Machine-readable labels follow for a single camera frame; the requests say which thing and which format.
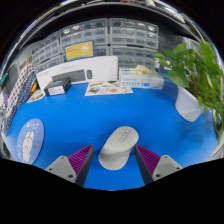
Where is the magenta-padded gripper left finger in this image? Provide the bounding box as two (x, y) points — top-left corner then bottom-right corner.
(45, 143), (95, 188)

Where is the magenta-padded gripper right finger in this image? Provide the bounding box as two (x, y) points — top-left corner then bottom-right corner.
(133, 143), (184, 186)

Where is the grey computer mouse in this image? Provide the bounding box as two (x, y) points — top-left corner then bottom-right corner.
(98, 125), (140, 171)

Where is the round cartoon-print mouse pad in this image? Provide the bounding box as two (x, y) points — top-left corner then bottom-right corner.
(16, 118), (45, 165)

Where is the green plant in white pot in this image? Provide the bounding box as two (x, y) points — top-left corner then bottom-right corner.
(153, 41), (224, 141)

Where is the navy dotted cloth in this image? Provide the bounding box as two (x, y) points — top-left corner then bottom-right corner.
(0, 72), (38, 136)

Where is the small black box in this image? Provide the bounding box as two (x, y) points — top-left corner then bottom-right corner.
(43, 77), (72, 98)

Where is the white and blue tissue box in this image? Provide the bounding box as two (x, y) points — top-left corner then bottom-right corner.
(118, 65), (165, 90)

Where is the large sticker sheet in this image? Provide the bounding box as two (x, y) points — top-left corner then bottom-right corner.
(84, 79), (134, 97)

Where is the red and white checkered cloth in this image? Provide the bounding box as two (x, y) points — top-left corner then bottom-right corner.
(4, 63), (35, 113)

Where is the long white keyboard box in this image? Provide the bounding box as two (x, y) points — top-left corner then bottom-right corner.
(35, 55), (120, 91)

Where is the yellow and blue box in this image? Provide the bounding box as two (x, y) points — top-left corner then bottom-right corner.
(64, 40), (96, 62)

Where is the grey small-parts drawer cabinet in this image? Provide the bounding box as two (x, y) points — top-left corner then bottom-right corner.
(59, 18), (110, 63)
(109, 18), (160, 69)
(30, 31), (64, 74)

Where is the black shelf unit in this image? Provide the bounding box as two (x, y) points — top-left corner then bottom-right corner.
(29, 1), (189, 34)

